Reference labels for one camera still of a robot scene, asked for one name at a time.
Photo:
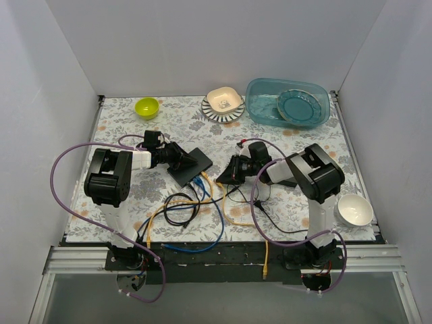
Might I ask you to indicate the lime green plastic bowl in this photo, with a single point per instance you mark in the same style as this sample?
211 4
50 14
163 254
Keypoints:
147 108

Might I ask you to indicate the white ceramic bowl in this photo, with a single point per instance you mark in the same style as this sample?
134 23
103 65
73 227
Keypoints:
354 210

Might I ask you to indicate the black power adapter brick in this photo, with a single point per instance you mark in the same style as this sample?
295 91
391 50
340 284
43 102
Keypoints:
287 183

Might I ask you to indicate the teal transparent plastic tub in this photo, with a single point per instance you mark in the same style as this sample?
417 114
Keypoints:
261 101

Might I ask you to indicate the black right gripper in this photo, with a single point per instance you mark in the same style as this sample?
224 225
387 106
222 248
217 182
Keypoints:
235 169

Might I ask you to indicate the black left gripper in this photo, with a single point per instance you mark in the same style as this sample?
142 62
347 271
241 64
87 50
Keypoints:
174 155

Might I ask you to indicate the aluminium frame rail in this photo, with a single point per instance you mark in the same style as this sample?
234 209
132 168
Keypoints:
361 258

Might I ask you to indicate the floral patterned table mat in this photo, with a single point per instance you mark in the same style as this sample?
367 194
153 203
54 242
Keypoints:
281 212

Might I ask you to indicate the cream square panda bowl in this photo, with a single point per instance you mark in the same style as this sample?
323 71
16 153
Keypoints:
224 100

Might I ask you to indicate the black network switch box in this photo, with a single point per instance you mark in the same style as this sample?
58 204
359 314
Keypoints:
182 177

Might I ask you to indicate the teal glass plate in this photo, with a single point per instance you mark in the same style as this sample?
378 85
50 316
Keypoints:
299 107

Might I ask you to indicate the striped white blue plate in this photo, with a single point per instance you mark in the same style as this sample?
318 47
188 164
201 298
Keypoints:
221 118

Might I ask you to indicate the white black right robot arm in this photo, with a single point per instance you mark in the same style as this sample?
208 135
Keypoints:
319 178

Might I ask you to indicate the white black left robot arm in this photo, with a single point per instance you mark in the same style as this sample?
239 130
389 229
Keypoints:
108 184

